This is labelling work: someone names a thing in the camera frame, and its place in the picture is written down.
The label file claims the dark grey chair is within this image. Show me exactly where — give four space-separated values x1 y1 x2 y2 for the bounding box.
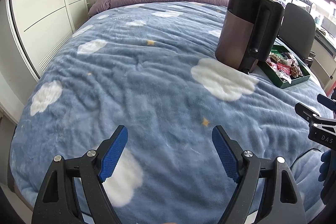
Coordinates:
278 3 316 67

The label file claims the person's right hand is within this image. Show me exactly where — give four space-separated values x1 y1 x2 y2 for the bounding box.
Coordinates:
320 150 334 184

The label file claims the brown and black cylindrical container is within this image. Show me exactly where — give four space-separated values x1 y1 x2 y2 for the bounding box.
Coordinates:
215 0 286 74

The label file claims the blue cloud print blanket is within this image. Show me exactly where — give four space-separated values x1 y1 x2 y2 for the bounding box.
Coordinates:
10 1 336 222

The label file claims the brown oat snack bag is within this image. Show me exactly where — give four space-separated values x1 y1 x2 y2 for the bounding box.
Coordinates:
289 65 304 79

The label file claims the pink cartoon snack packet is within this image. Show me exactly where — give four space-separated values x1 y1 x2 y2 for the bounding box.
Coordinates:
266 61 282 73

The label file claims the green tray box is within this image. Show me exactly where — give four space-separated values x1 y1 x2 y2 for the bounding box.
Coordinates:
256 43 311 90

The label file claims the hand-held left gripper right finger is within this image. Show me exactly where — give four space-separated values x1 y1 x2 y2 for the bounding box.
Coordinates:
211 125 307 224

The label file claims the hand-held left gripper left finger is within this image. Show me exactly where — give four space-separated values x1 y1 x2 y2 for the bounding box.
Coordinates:
31 125 129 224

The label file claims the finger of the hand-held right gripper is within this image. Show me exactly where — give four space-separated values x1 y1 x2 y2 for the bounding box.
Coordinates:
294 102 320 124
317 94 336 108

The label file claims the silver cracker packet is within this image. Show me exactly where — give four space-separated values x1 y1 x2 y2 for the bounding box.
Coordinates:
279 72 292 84

